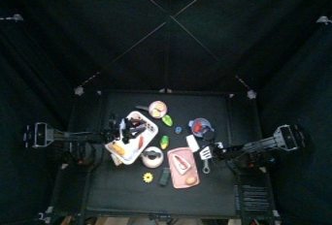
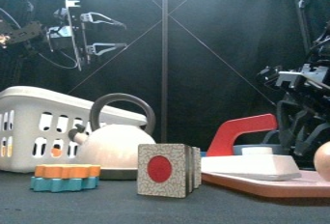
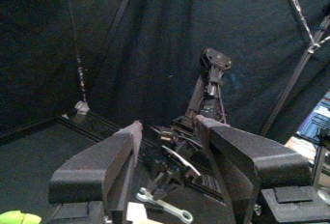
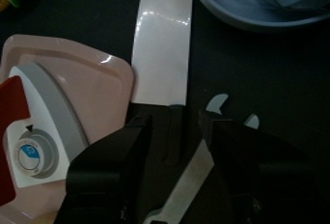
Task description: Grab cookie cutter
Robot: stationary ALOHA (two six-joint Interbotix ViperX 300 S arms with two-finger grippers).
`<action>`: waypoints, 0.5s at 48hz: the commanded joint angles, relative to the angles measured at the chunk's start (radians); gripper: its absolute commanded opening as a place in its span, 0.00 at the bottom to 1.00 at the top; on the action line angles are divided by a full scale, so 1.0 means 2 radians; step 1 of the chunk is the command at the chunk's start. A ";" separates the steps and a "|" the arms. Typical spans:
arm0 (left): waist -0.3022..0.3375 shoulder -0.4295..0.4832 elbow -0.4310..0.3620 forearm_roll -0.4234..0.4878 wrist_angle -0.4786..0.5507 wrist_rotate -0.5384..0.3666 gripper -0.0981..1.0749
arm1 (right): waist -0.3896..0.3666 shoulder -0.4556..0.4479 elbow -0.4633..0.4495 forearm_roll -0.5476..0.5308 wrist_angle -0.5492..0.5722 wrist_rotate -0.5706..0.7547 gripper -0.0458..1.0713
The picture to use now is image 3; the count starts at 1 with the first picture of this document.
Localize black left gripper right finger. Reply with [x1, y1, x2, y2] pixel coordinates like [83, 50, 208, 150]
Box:
[196, 115, 313, 224]

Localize green toy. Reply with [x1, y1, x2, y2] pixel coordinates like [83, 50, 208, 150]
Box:
[0, 210, 43, 224]

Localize black cloth curtain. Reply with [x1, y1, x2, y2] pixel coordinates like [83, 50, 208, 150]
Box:
[0, 0, 330, 145]

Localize black frame pole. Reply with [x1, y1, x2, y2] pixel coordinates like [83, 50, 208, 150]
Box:
[260, 14, 330, 137]
[91, 0, 142, 86]

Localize computer screen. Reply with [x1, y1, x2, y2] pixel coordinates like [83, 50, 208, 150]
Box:
[296, 92, 330, 145]

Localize black stand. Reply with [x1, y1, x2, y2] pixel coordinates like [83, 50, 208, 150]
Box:
[312, 126, 330, 191]

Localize white clip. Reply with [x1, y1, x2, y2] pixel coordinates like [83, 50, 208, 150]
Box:
[74, 99, 93, 116]

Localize black table edge rail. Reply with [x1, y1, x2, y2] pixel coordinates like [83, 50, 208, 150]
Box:
[0, 111, 226, 201]

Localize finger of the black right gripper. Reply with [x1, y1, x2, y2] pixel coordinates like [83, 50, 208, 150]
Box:
[169, 169, 196, 191]
[145, 171, 173, 202]

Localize thin dark cord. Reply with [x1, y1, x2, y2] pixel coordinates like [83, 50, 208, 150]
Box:
[63, 0, 91, 104]

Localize beige block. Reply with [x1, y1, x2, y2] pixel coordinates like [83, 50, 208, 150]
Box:
[126, 201, 150, 224]

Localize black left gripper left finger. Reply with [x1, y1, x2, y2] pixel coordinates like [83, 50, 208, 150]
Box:
[49, 120, 145, 224]

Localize braided grey cable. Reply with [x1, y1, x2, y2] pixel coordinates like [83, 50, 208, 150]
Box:
[280, 0, 330, 54]

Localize silver metal wrench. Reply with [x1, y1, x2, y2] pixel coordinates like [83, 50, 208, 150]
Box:
[135, 186, 196, 224]

